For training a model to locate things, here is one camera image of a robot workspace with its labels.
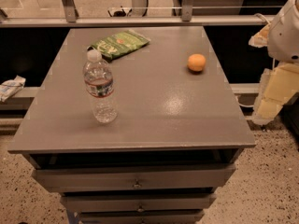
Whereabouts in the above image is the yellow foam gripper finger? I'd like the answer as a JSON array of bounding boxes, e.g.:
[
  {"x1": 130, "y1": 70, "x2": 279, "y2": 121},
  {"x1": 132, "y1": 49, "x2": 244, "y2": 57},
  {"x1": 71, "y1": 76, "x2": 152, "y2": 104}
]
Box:
[
  {"x1": 249, "y1": 24, "x2": 270, "y2": 48},
  {"x1": 252, "y1": 63, "x2": 299, "y2": 125}
]

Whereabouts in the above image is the orange fruit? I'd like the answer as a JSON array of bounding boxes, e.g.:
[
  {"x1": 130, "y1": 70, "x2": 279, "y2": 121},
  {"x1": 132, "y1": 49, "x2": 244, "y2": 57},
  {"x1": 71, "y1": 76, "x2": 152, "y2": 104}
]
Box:
[{"x1": 187, "y1": 54, "x2": 206, "y2": 72}]

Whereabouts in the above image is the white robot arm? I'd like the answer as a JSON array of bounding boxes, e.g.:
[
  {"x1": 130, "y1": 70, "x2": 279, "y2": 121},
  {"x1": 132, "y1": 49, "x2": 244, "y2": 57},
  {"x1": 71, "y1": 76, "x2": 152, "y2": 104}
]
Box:
[{"x1": 249, "y1": 0, "x2": 299, "y2": 125}]

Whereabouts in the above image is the green jalapeno chip bag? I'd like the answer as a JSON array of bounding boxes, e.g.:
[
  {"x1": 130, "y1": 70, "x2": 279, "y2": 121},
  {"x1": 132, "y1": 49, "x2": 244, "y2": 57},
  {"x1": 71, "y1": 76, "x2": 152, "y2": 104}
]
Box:
[{"x1": 88, "y1": 29, "x2": 150, "y2": 62}]

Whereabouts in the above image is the grey drawer cabinet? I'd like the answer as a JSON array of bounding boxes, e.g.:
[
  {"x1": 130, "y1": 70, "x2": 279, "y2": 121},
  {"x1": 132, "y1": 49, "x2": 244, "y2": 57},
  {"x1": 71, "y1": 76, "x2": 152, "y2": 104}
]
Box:
[{"x1": 8, "y1": 26, "x2": 254, "y2": 224}]

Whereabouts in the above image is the clear plastic water bottle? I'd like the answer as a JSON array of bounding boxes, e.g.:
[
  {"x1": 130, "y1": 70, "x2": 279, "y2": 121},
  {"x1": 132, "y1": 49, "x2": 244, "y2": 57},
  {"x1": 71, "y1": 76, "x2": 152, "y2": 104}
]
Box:
[{"x1": 82, "y1": 49, "x2": 118, "y2": 123}]

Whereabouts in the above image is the white snack packet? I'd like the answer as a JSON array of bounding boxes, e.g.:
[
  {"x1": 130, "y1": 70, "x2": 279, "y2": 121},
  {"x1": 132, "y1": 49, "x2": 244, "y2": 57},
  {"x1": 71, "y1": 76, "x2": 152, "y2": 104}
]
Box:
[{"x1": 0, "y1": 76, "x2": 26, "y2": 102}]

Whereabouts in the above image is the white cable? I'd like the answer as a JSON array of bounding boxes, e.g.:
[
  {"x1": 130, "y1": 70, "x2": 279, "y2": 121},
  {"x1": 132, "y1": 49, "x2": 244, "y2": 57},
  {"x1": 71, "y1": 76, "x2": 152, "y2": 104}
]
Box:
[{"x1": 235, "y1": 12, "x2": 278, "y2": 109}]

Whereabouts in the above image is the grey metal rail frame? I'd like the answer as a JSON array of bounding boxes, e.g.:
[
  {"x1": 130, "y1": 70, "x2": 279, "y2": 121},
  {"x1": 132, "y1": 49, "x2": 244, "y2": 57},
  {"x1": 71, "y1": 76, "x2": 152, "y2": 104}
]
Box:
[{"x1": 0, "y1": 0, "x2": 287, "y2": 28}]

